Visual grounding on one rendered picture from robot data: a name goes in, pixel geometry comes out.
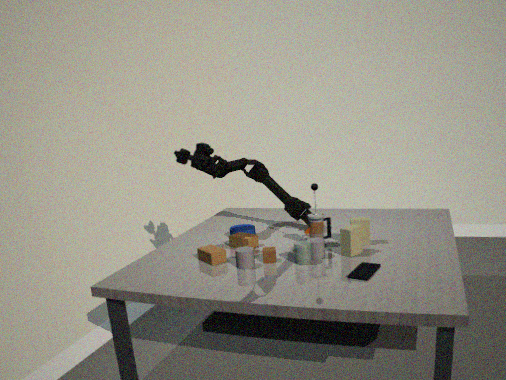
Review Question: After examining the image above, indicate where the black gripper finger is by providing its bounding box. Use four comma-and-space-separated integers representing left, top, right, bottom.
189, 156, 209, 171
174, 149, 186, 163

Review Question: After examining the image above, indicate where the french press with black knob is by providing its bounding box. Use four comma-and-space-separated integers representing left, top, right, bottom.
308, 183, 331, 239

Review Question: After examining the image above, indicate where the grey cylinder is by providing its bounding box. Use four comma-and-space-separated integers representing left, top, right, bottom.
235, 247, 255, 269
307, 238, 325, 259

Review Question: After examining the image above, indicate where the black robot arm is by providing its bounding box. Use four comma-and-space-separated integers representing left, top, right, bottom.
193, 143, 313, 226

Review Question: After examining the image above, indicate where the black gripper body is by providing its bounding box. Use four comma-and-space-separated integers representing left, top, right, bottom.
179, 150, 215, 173

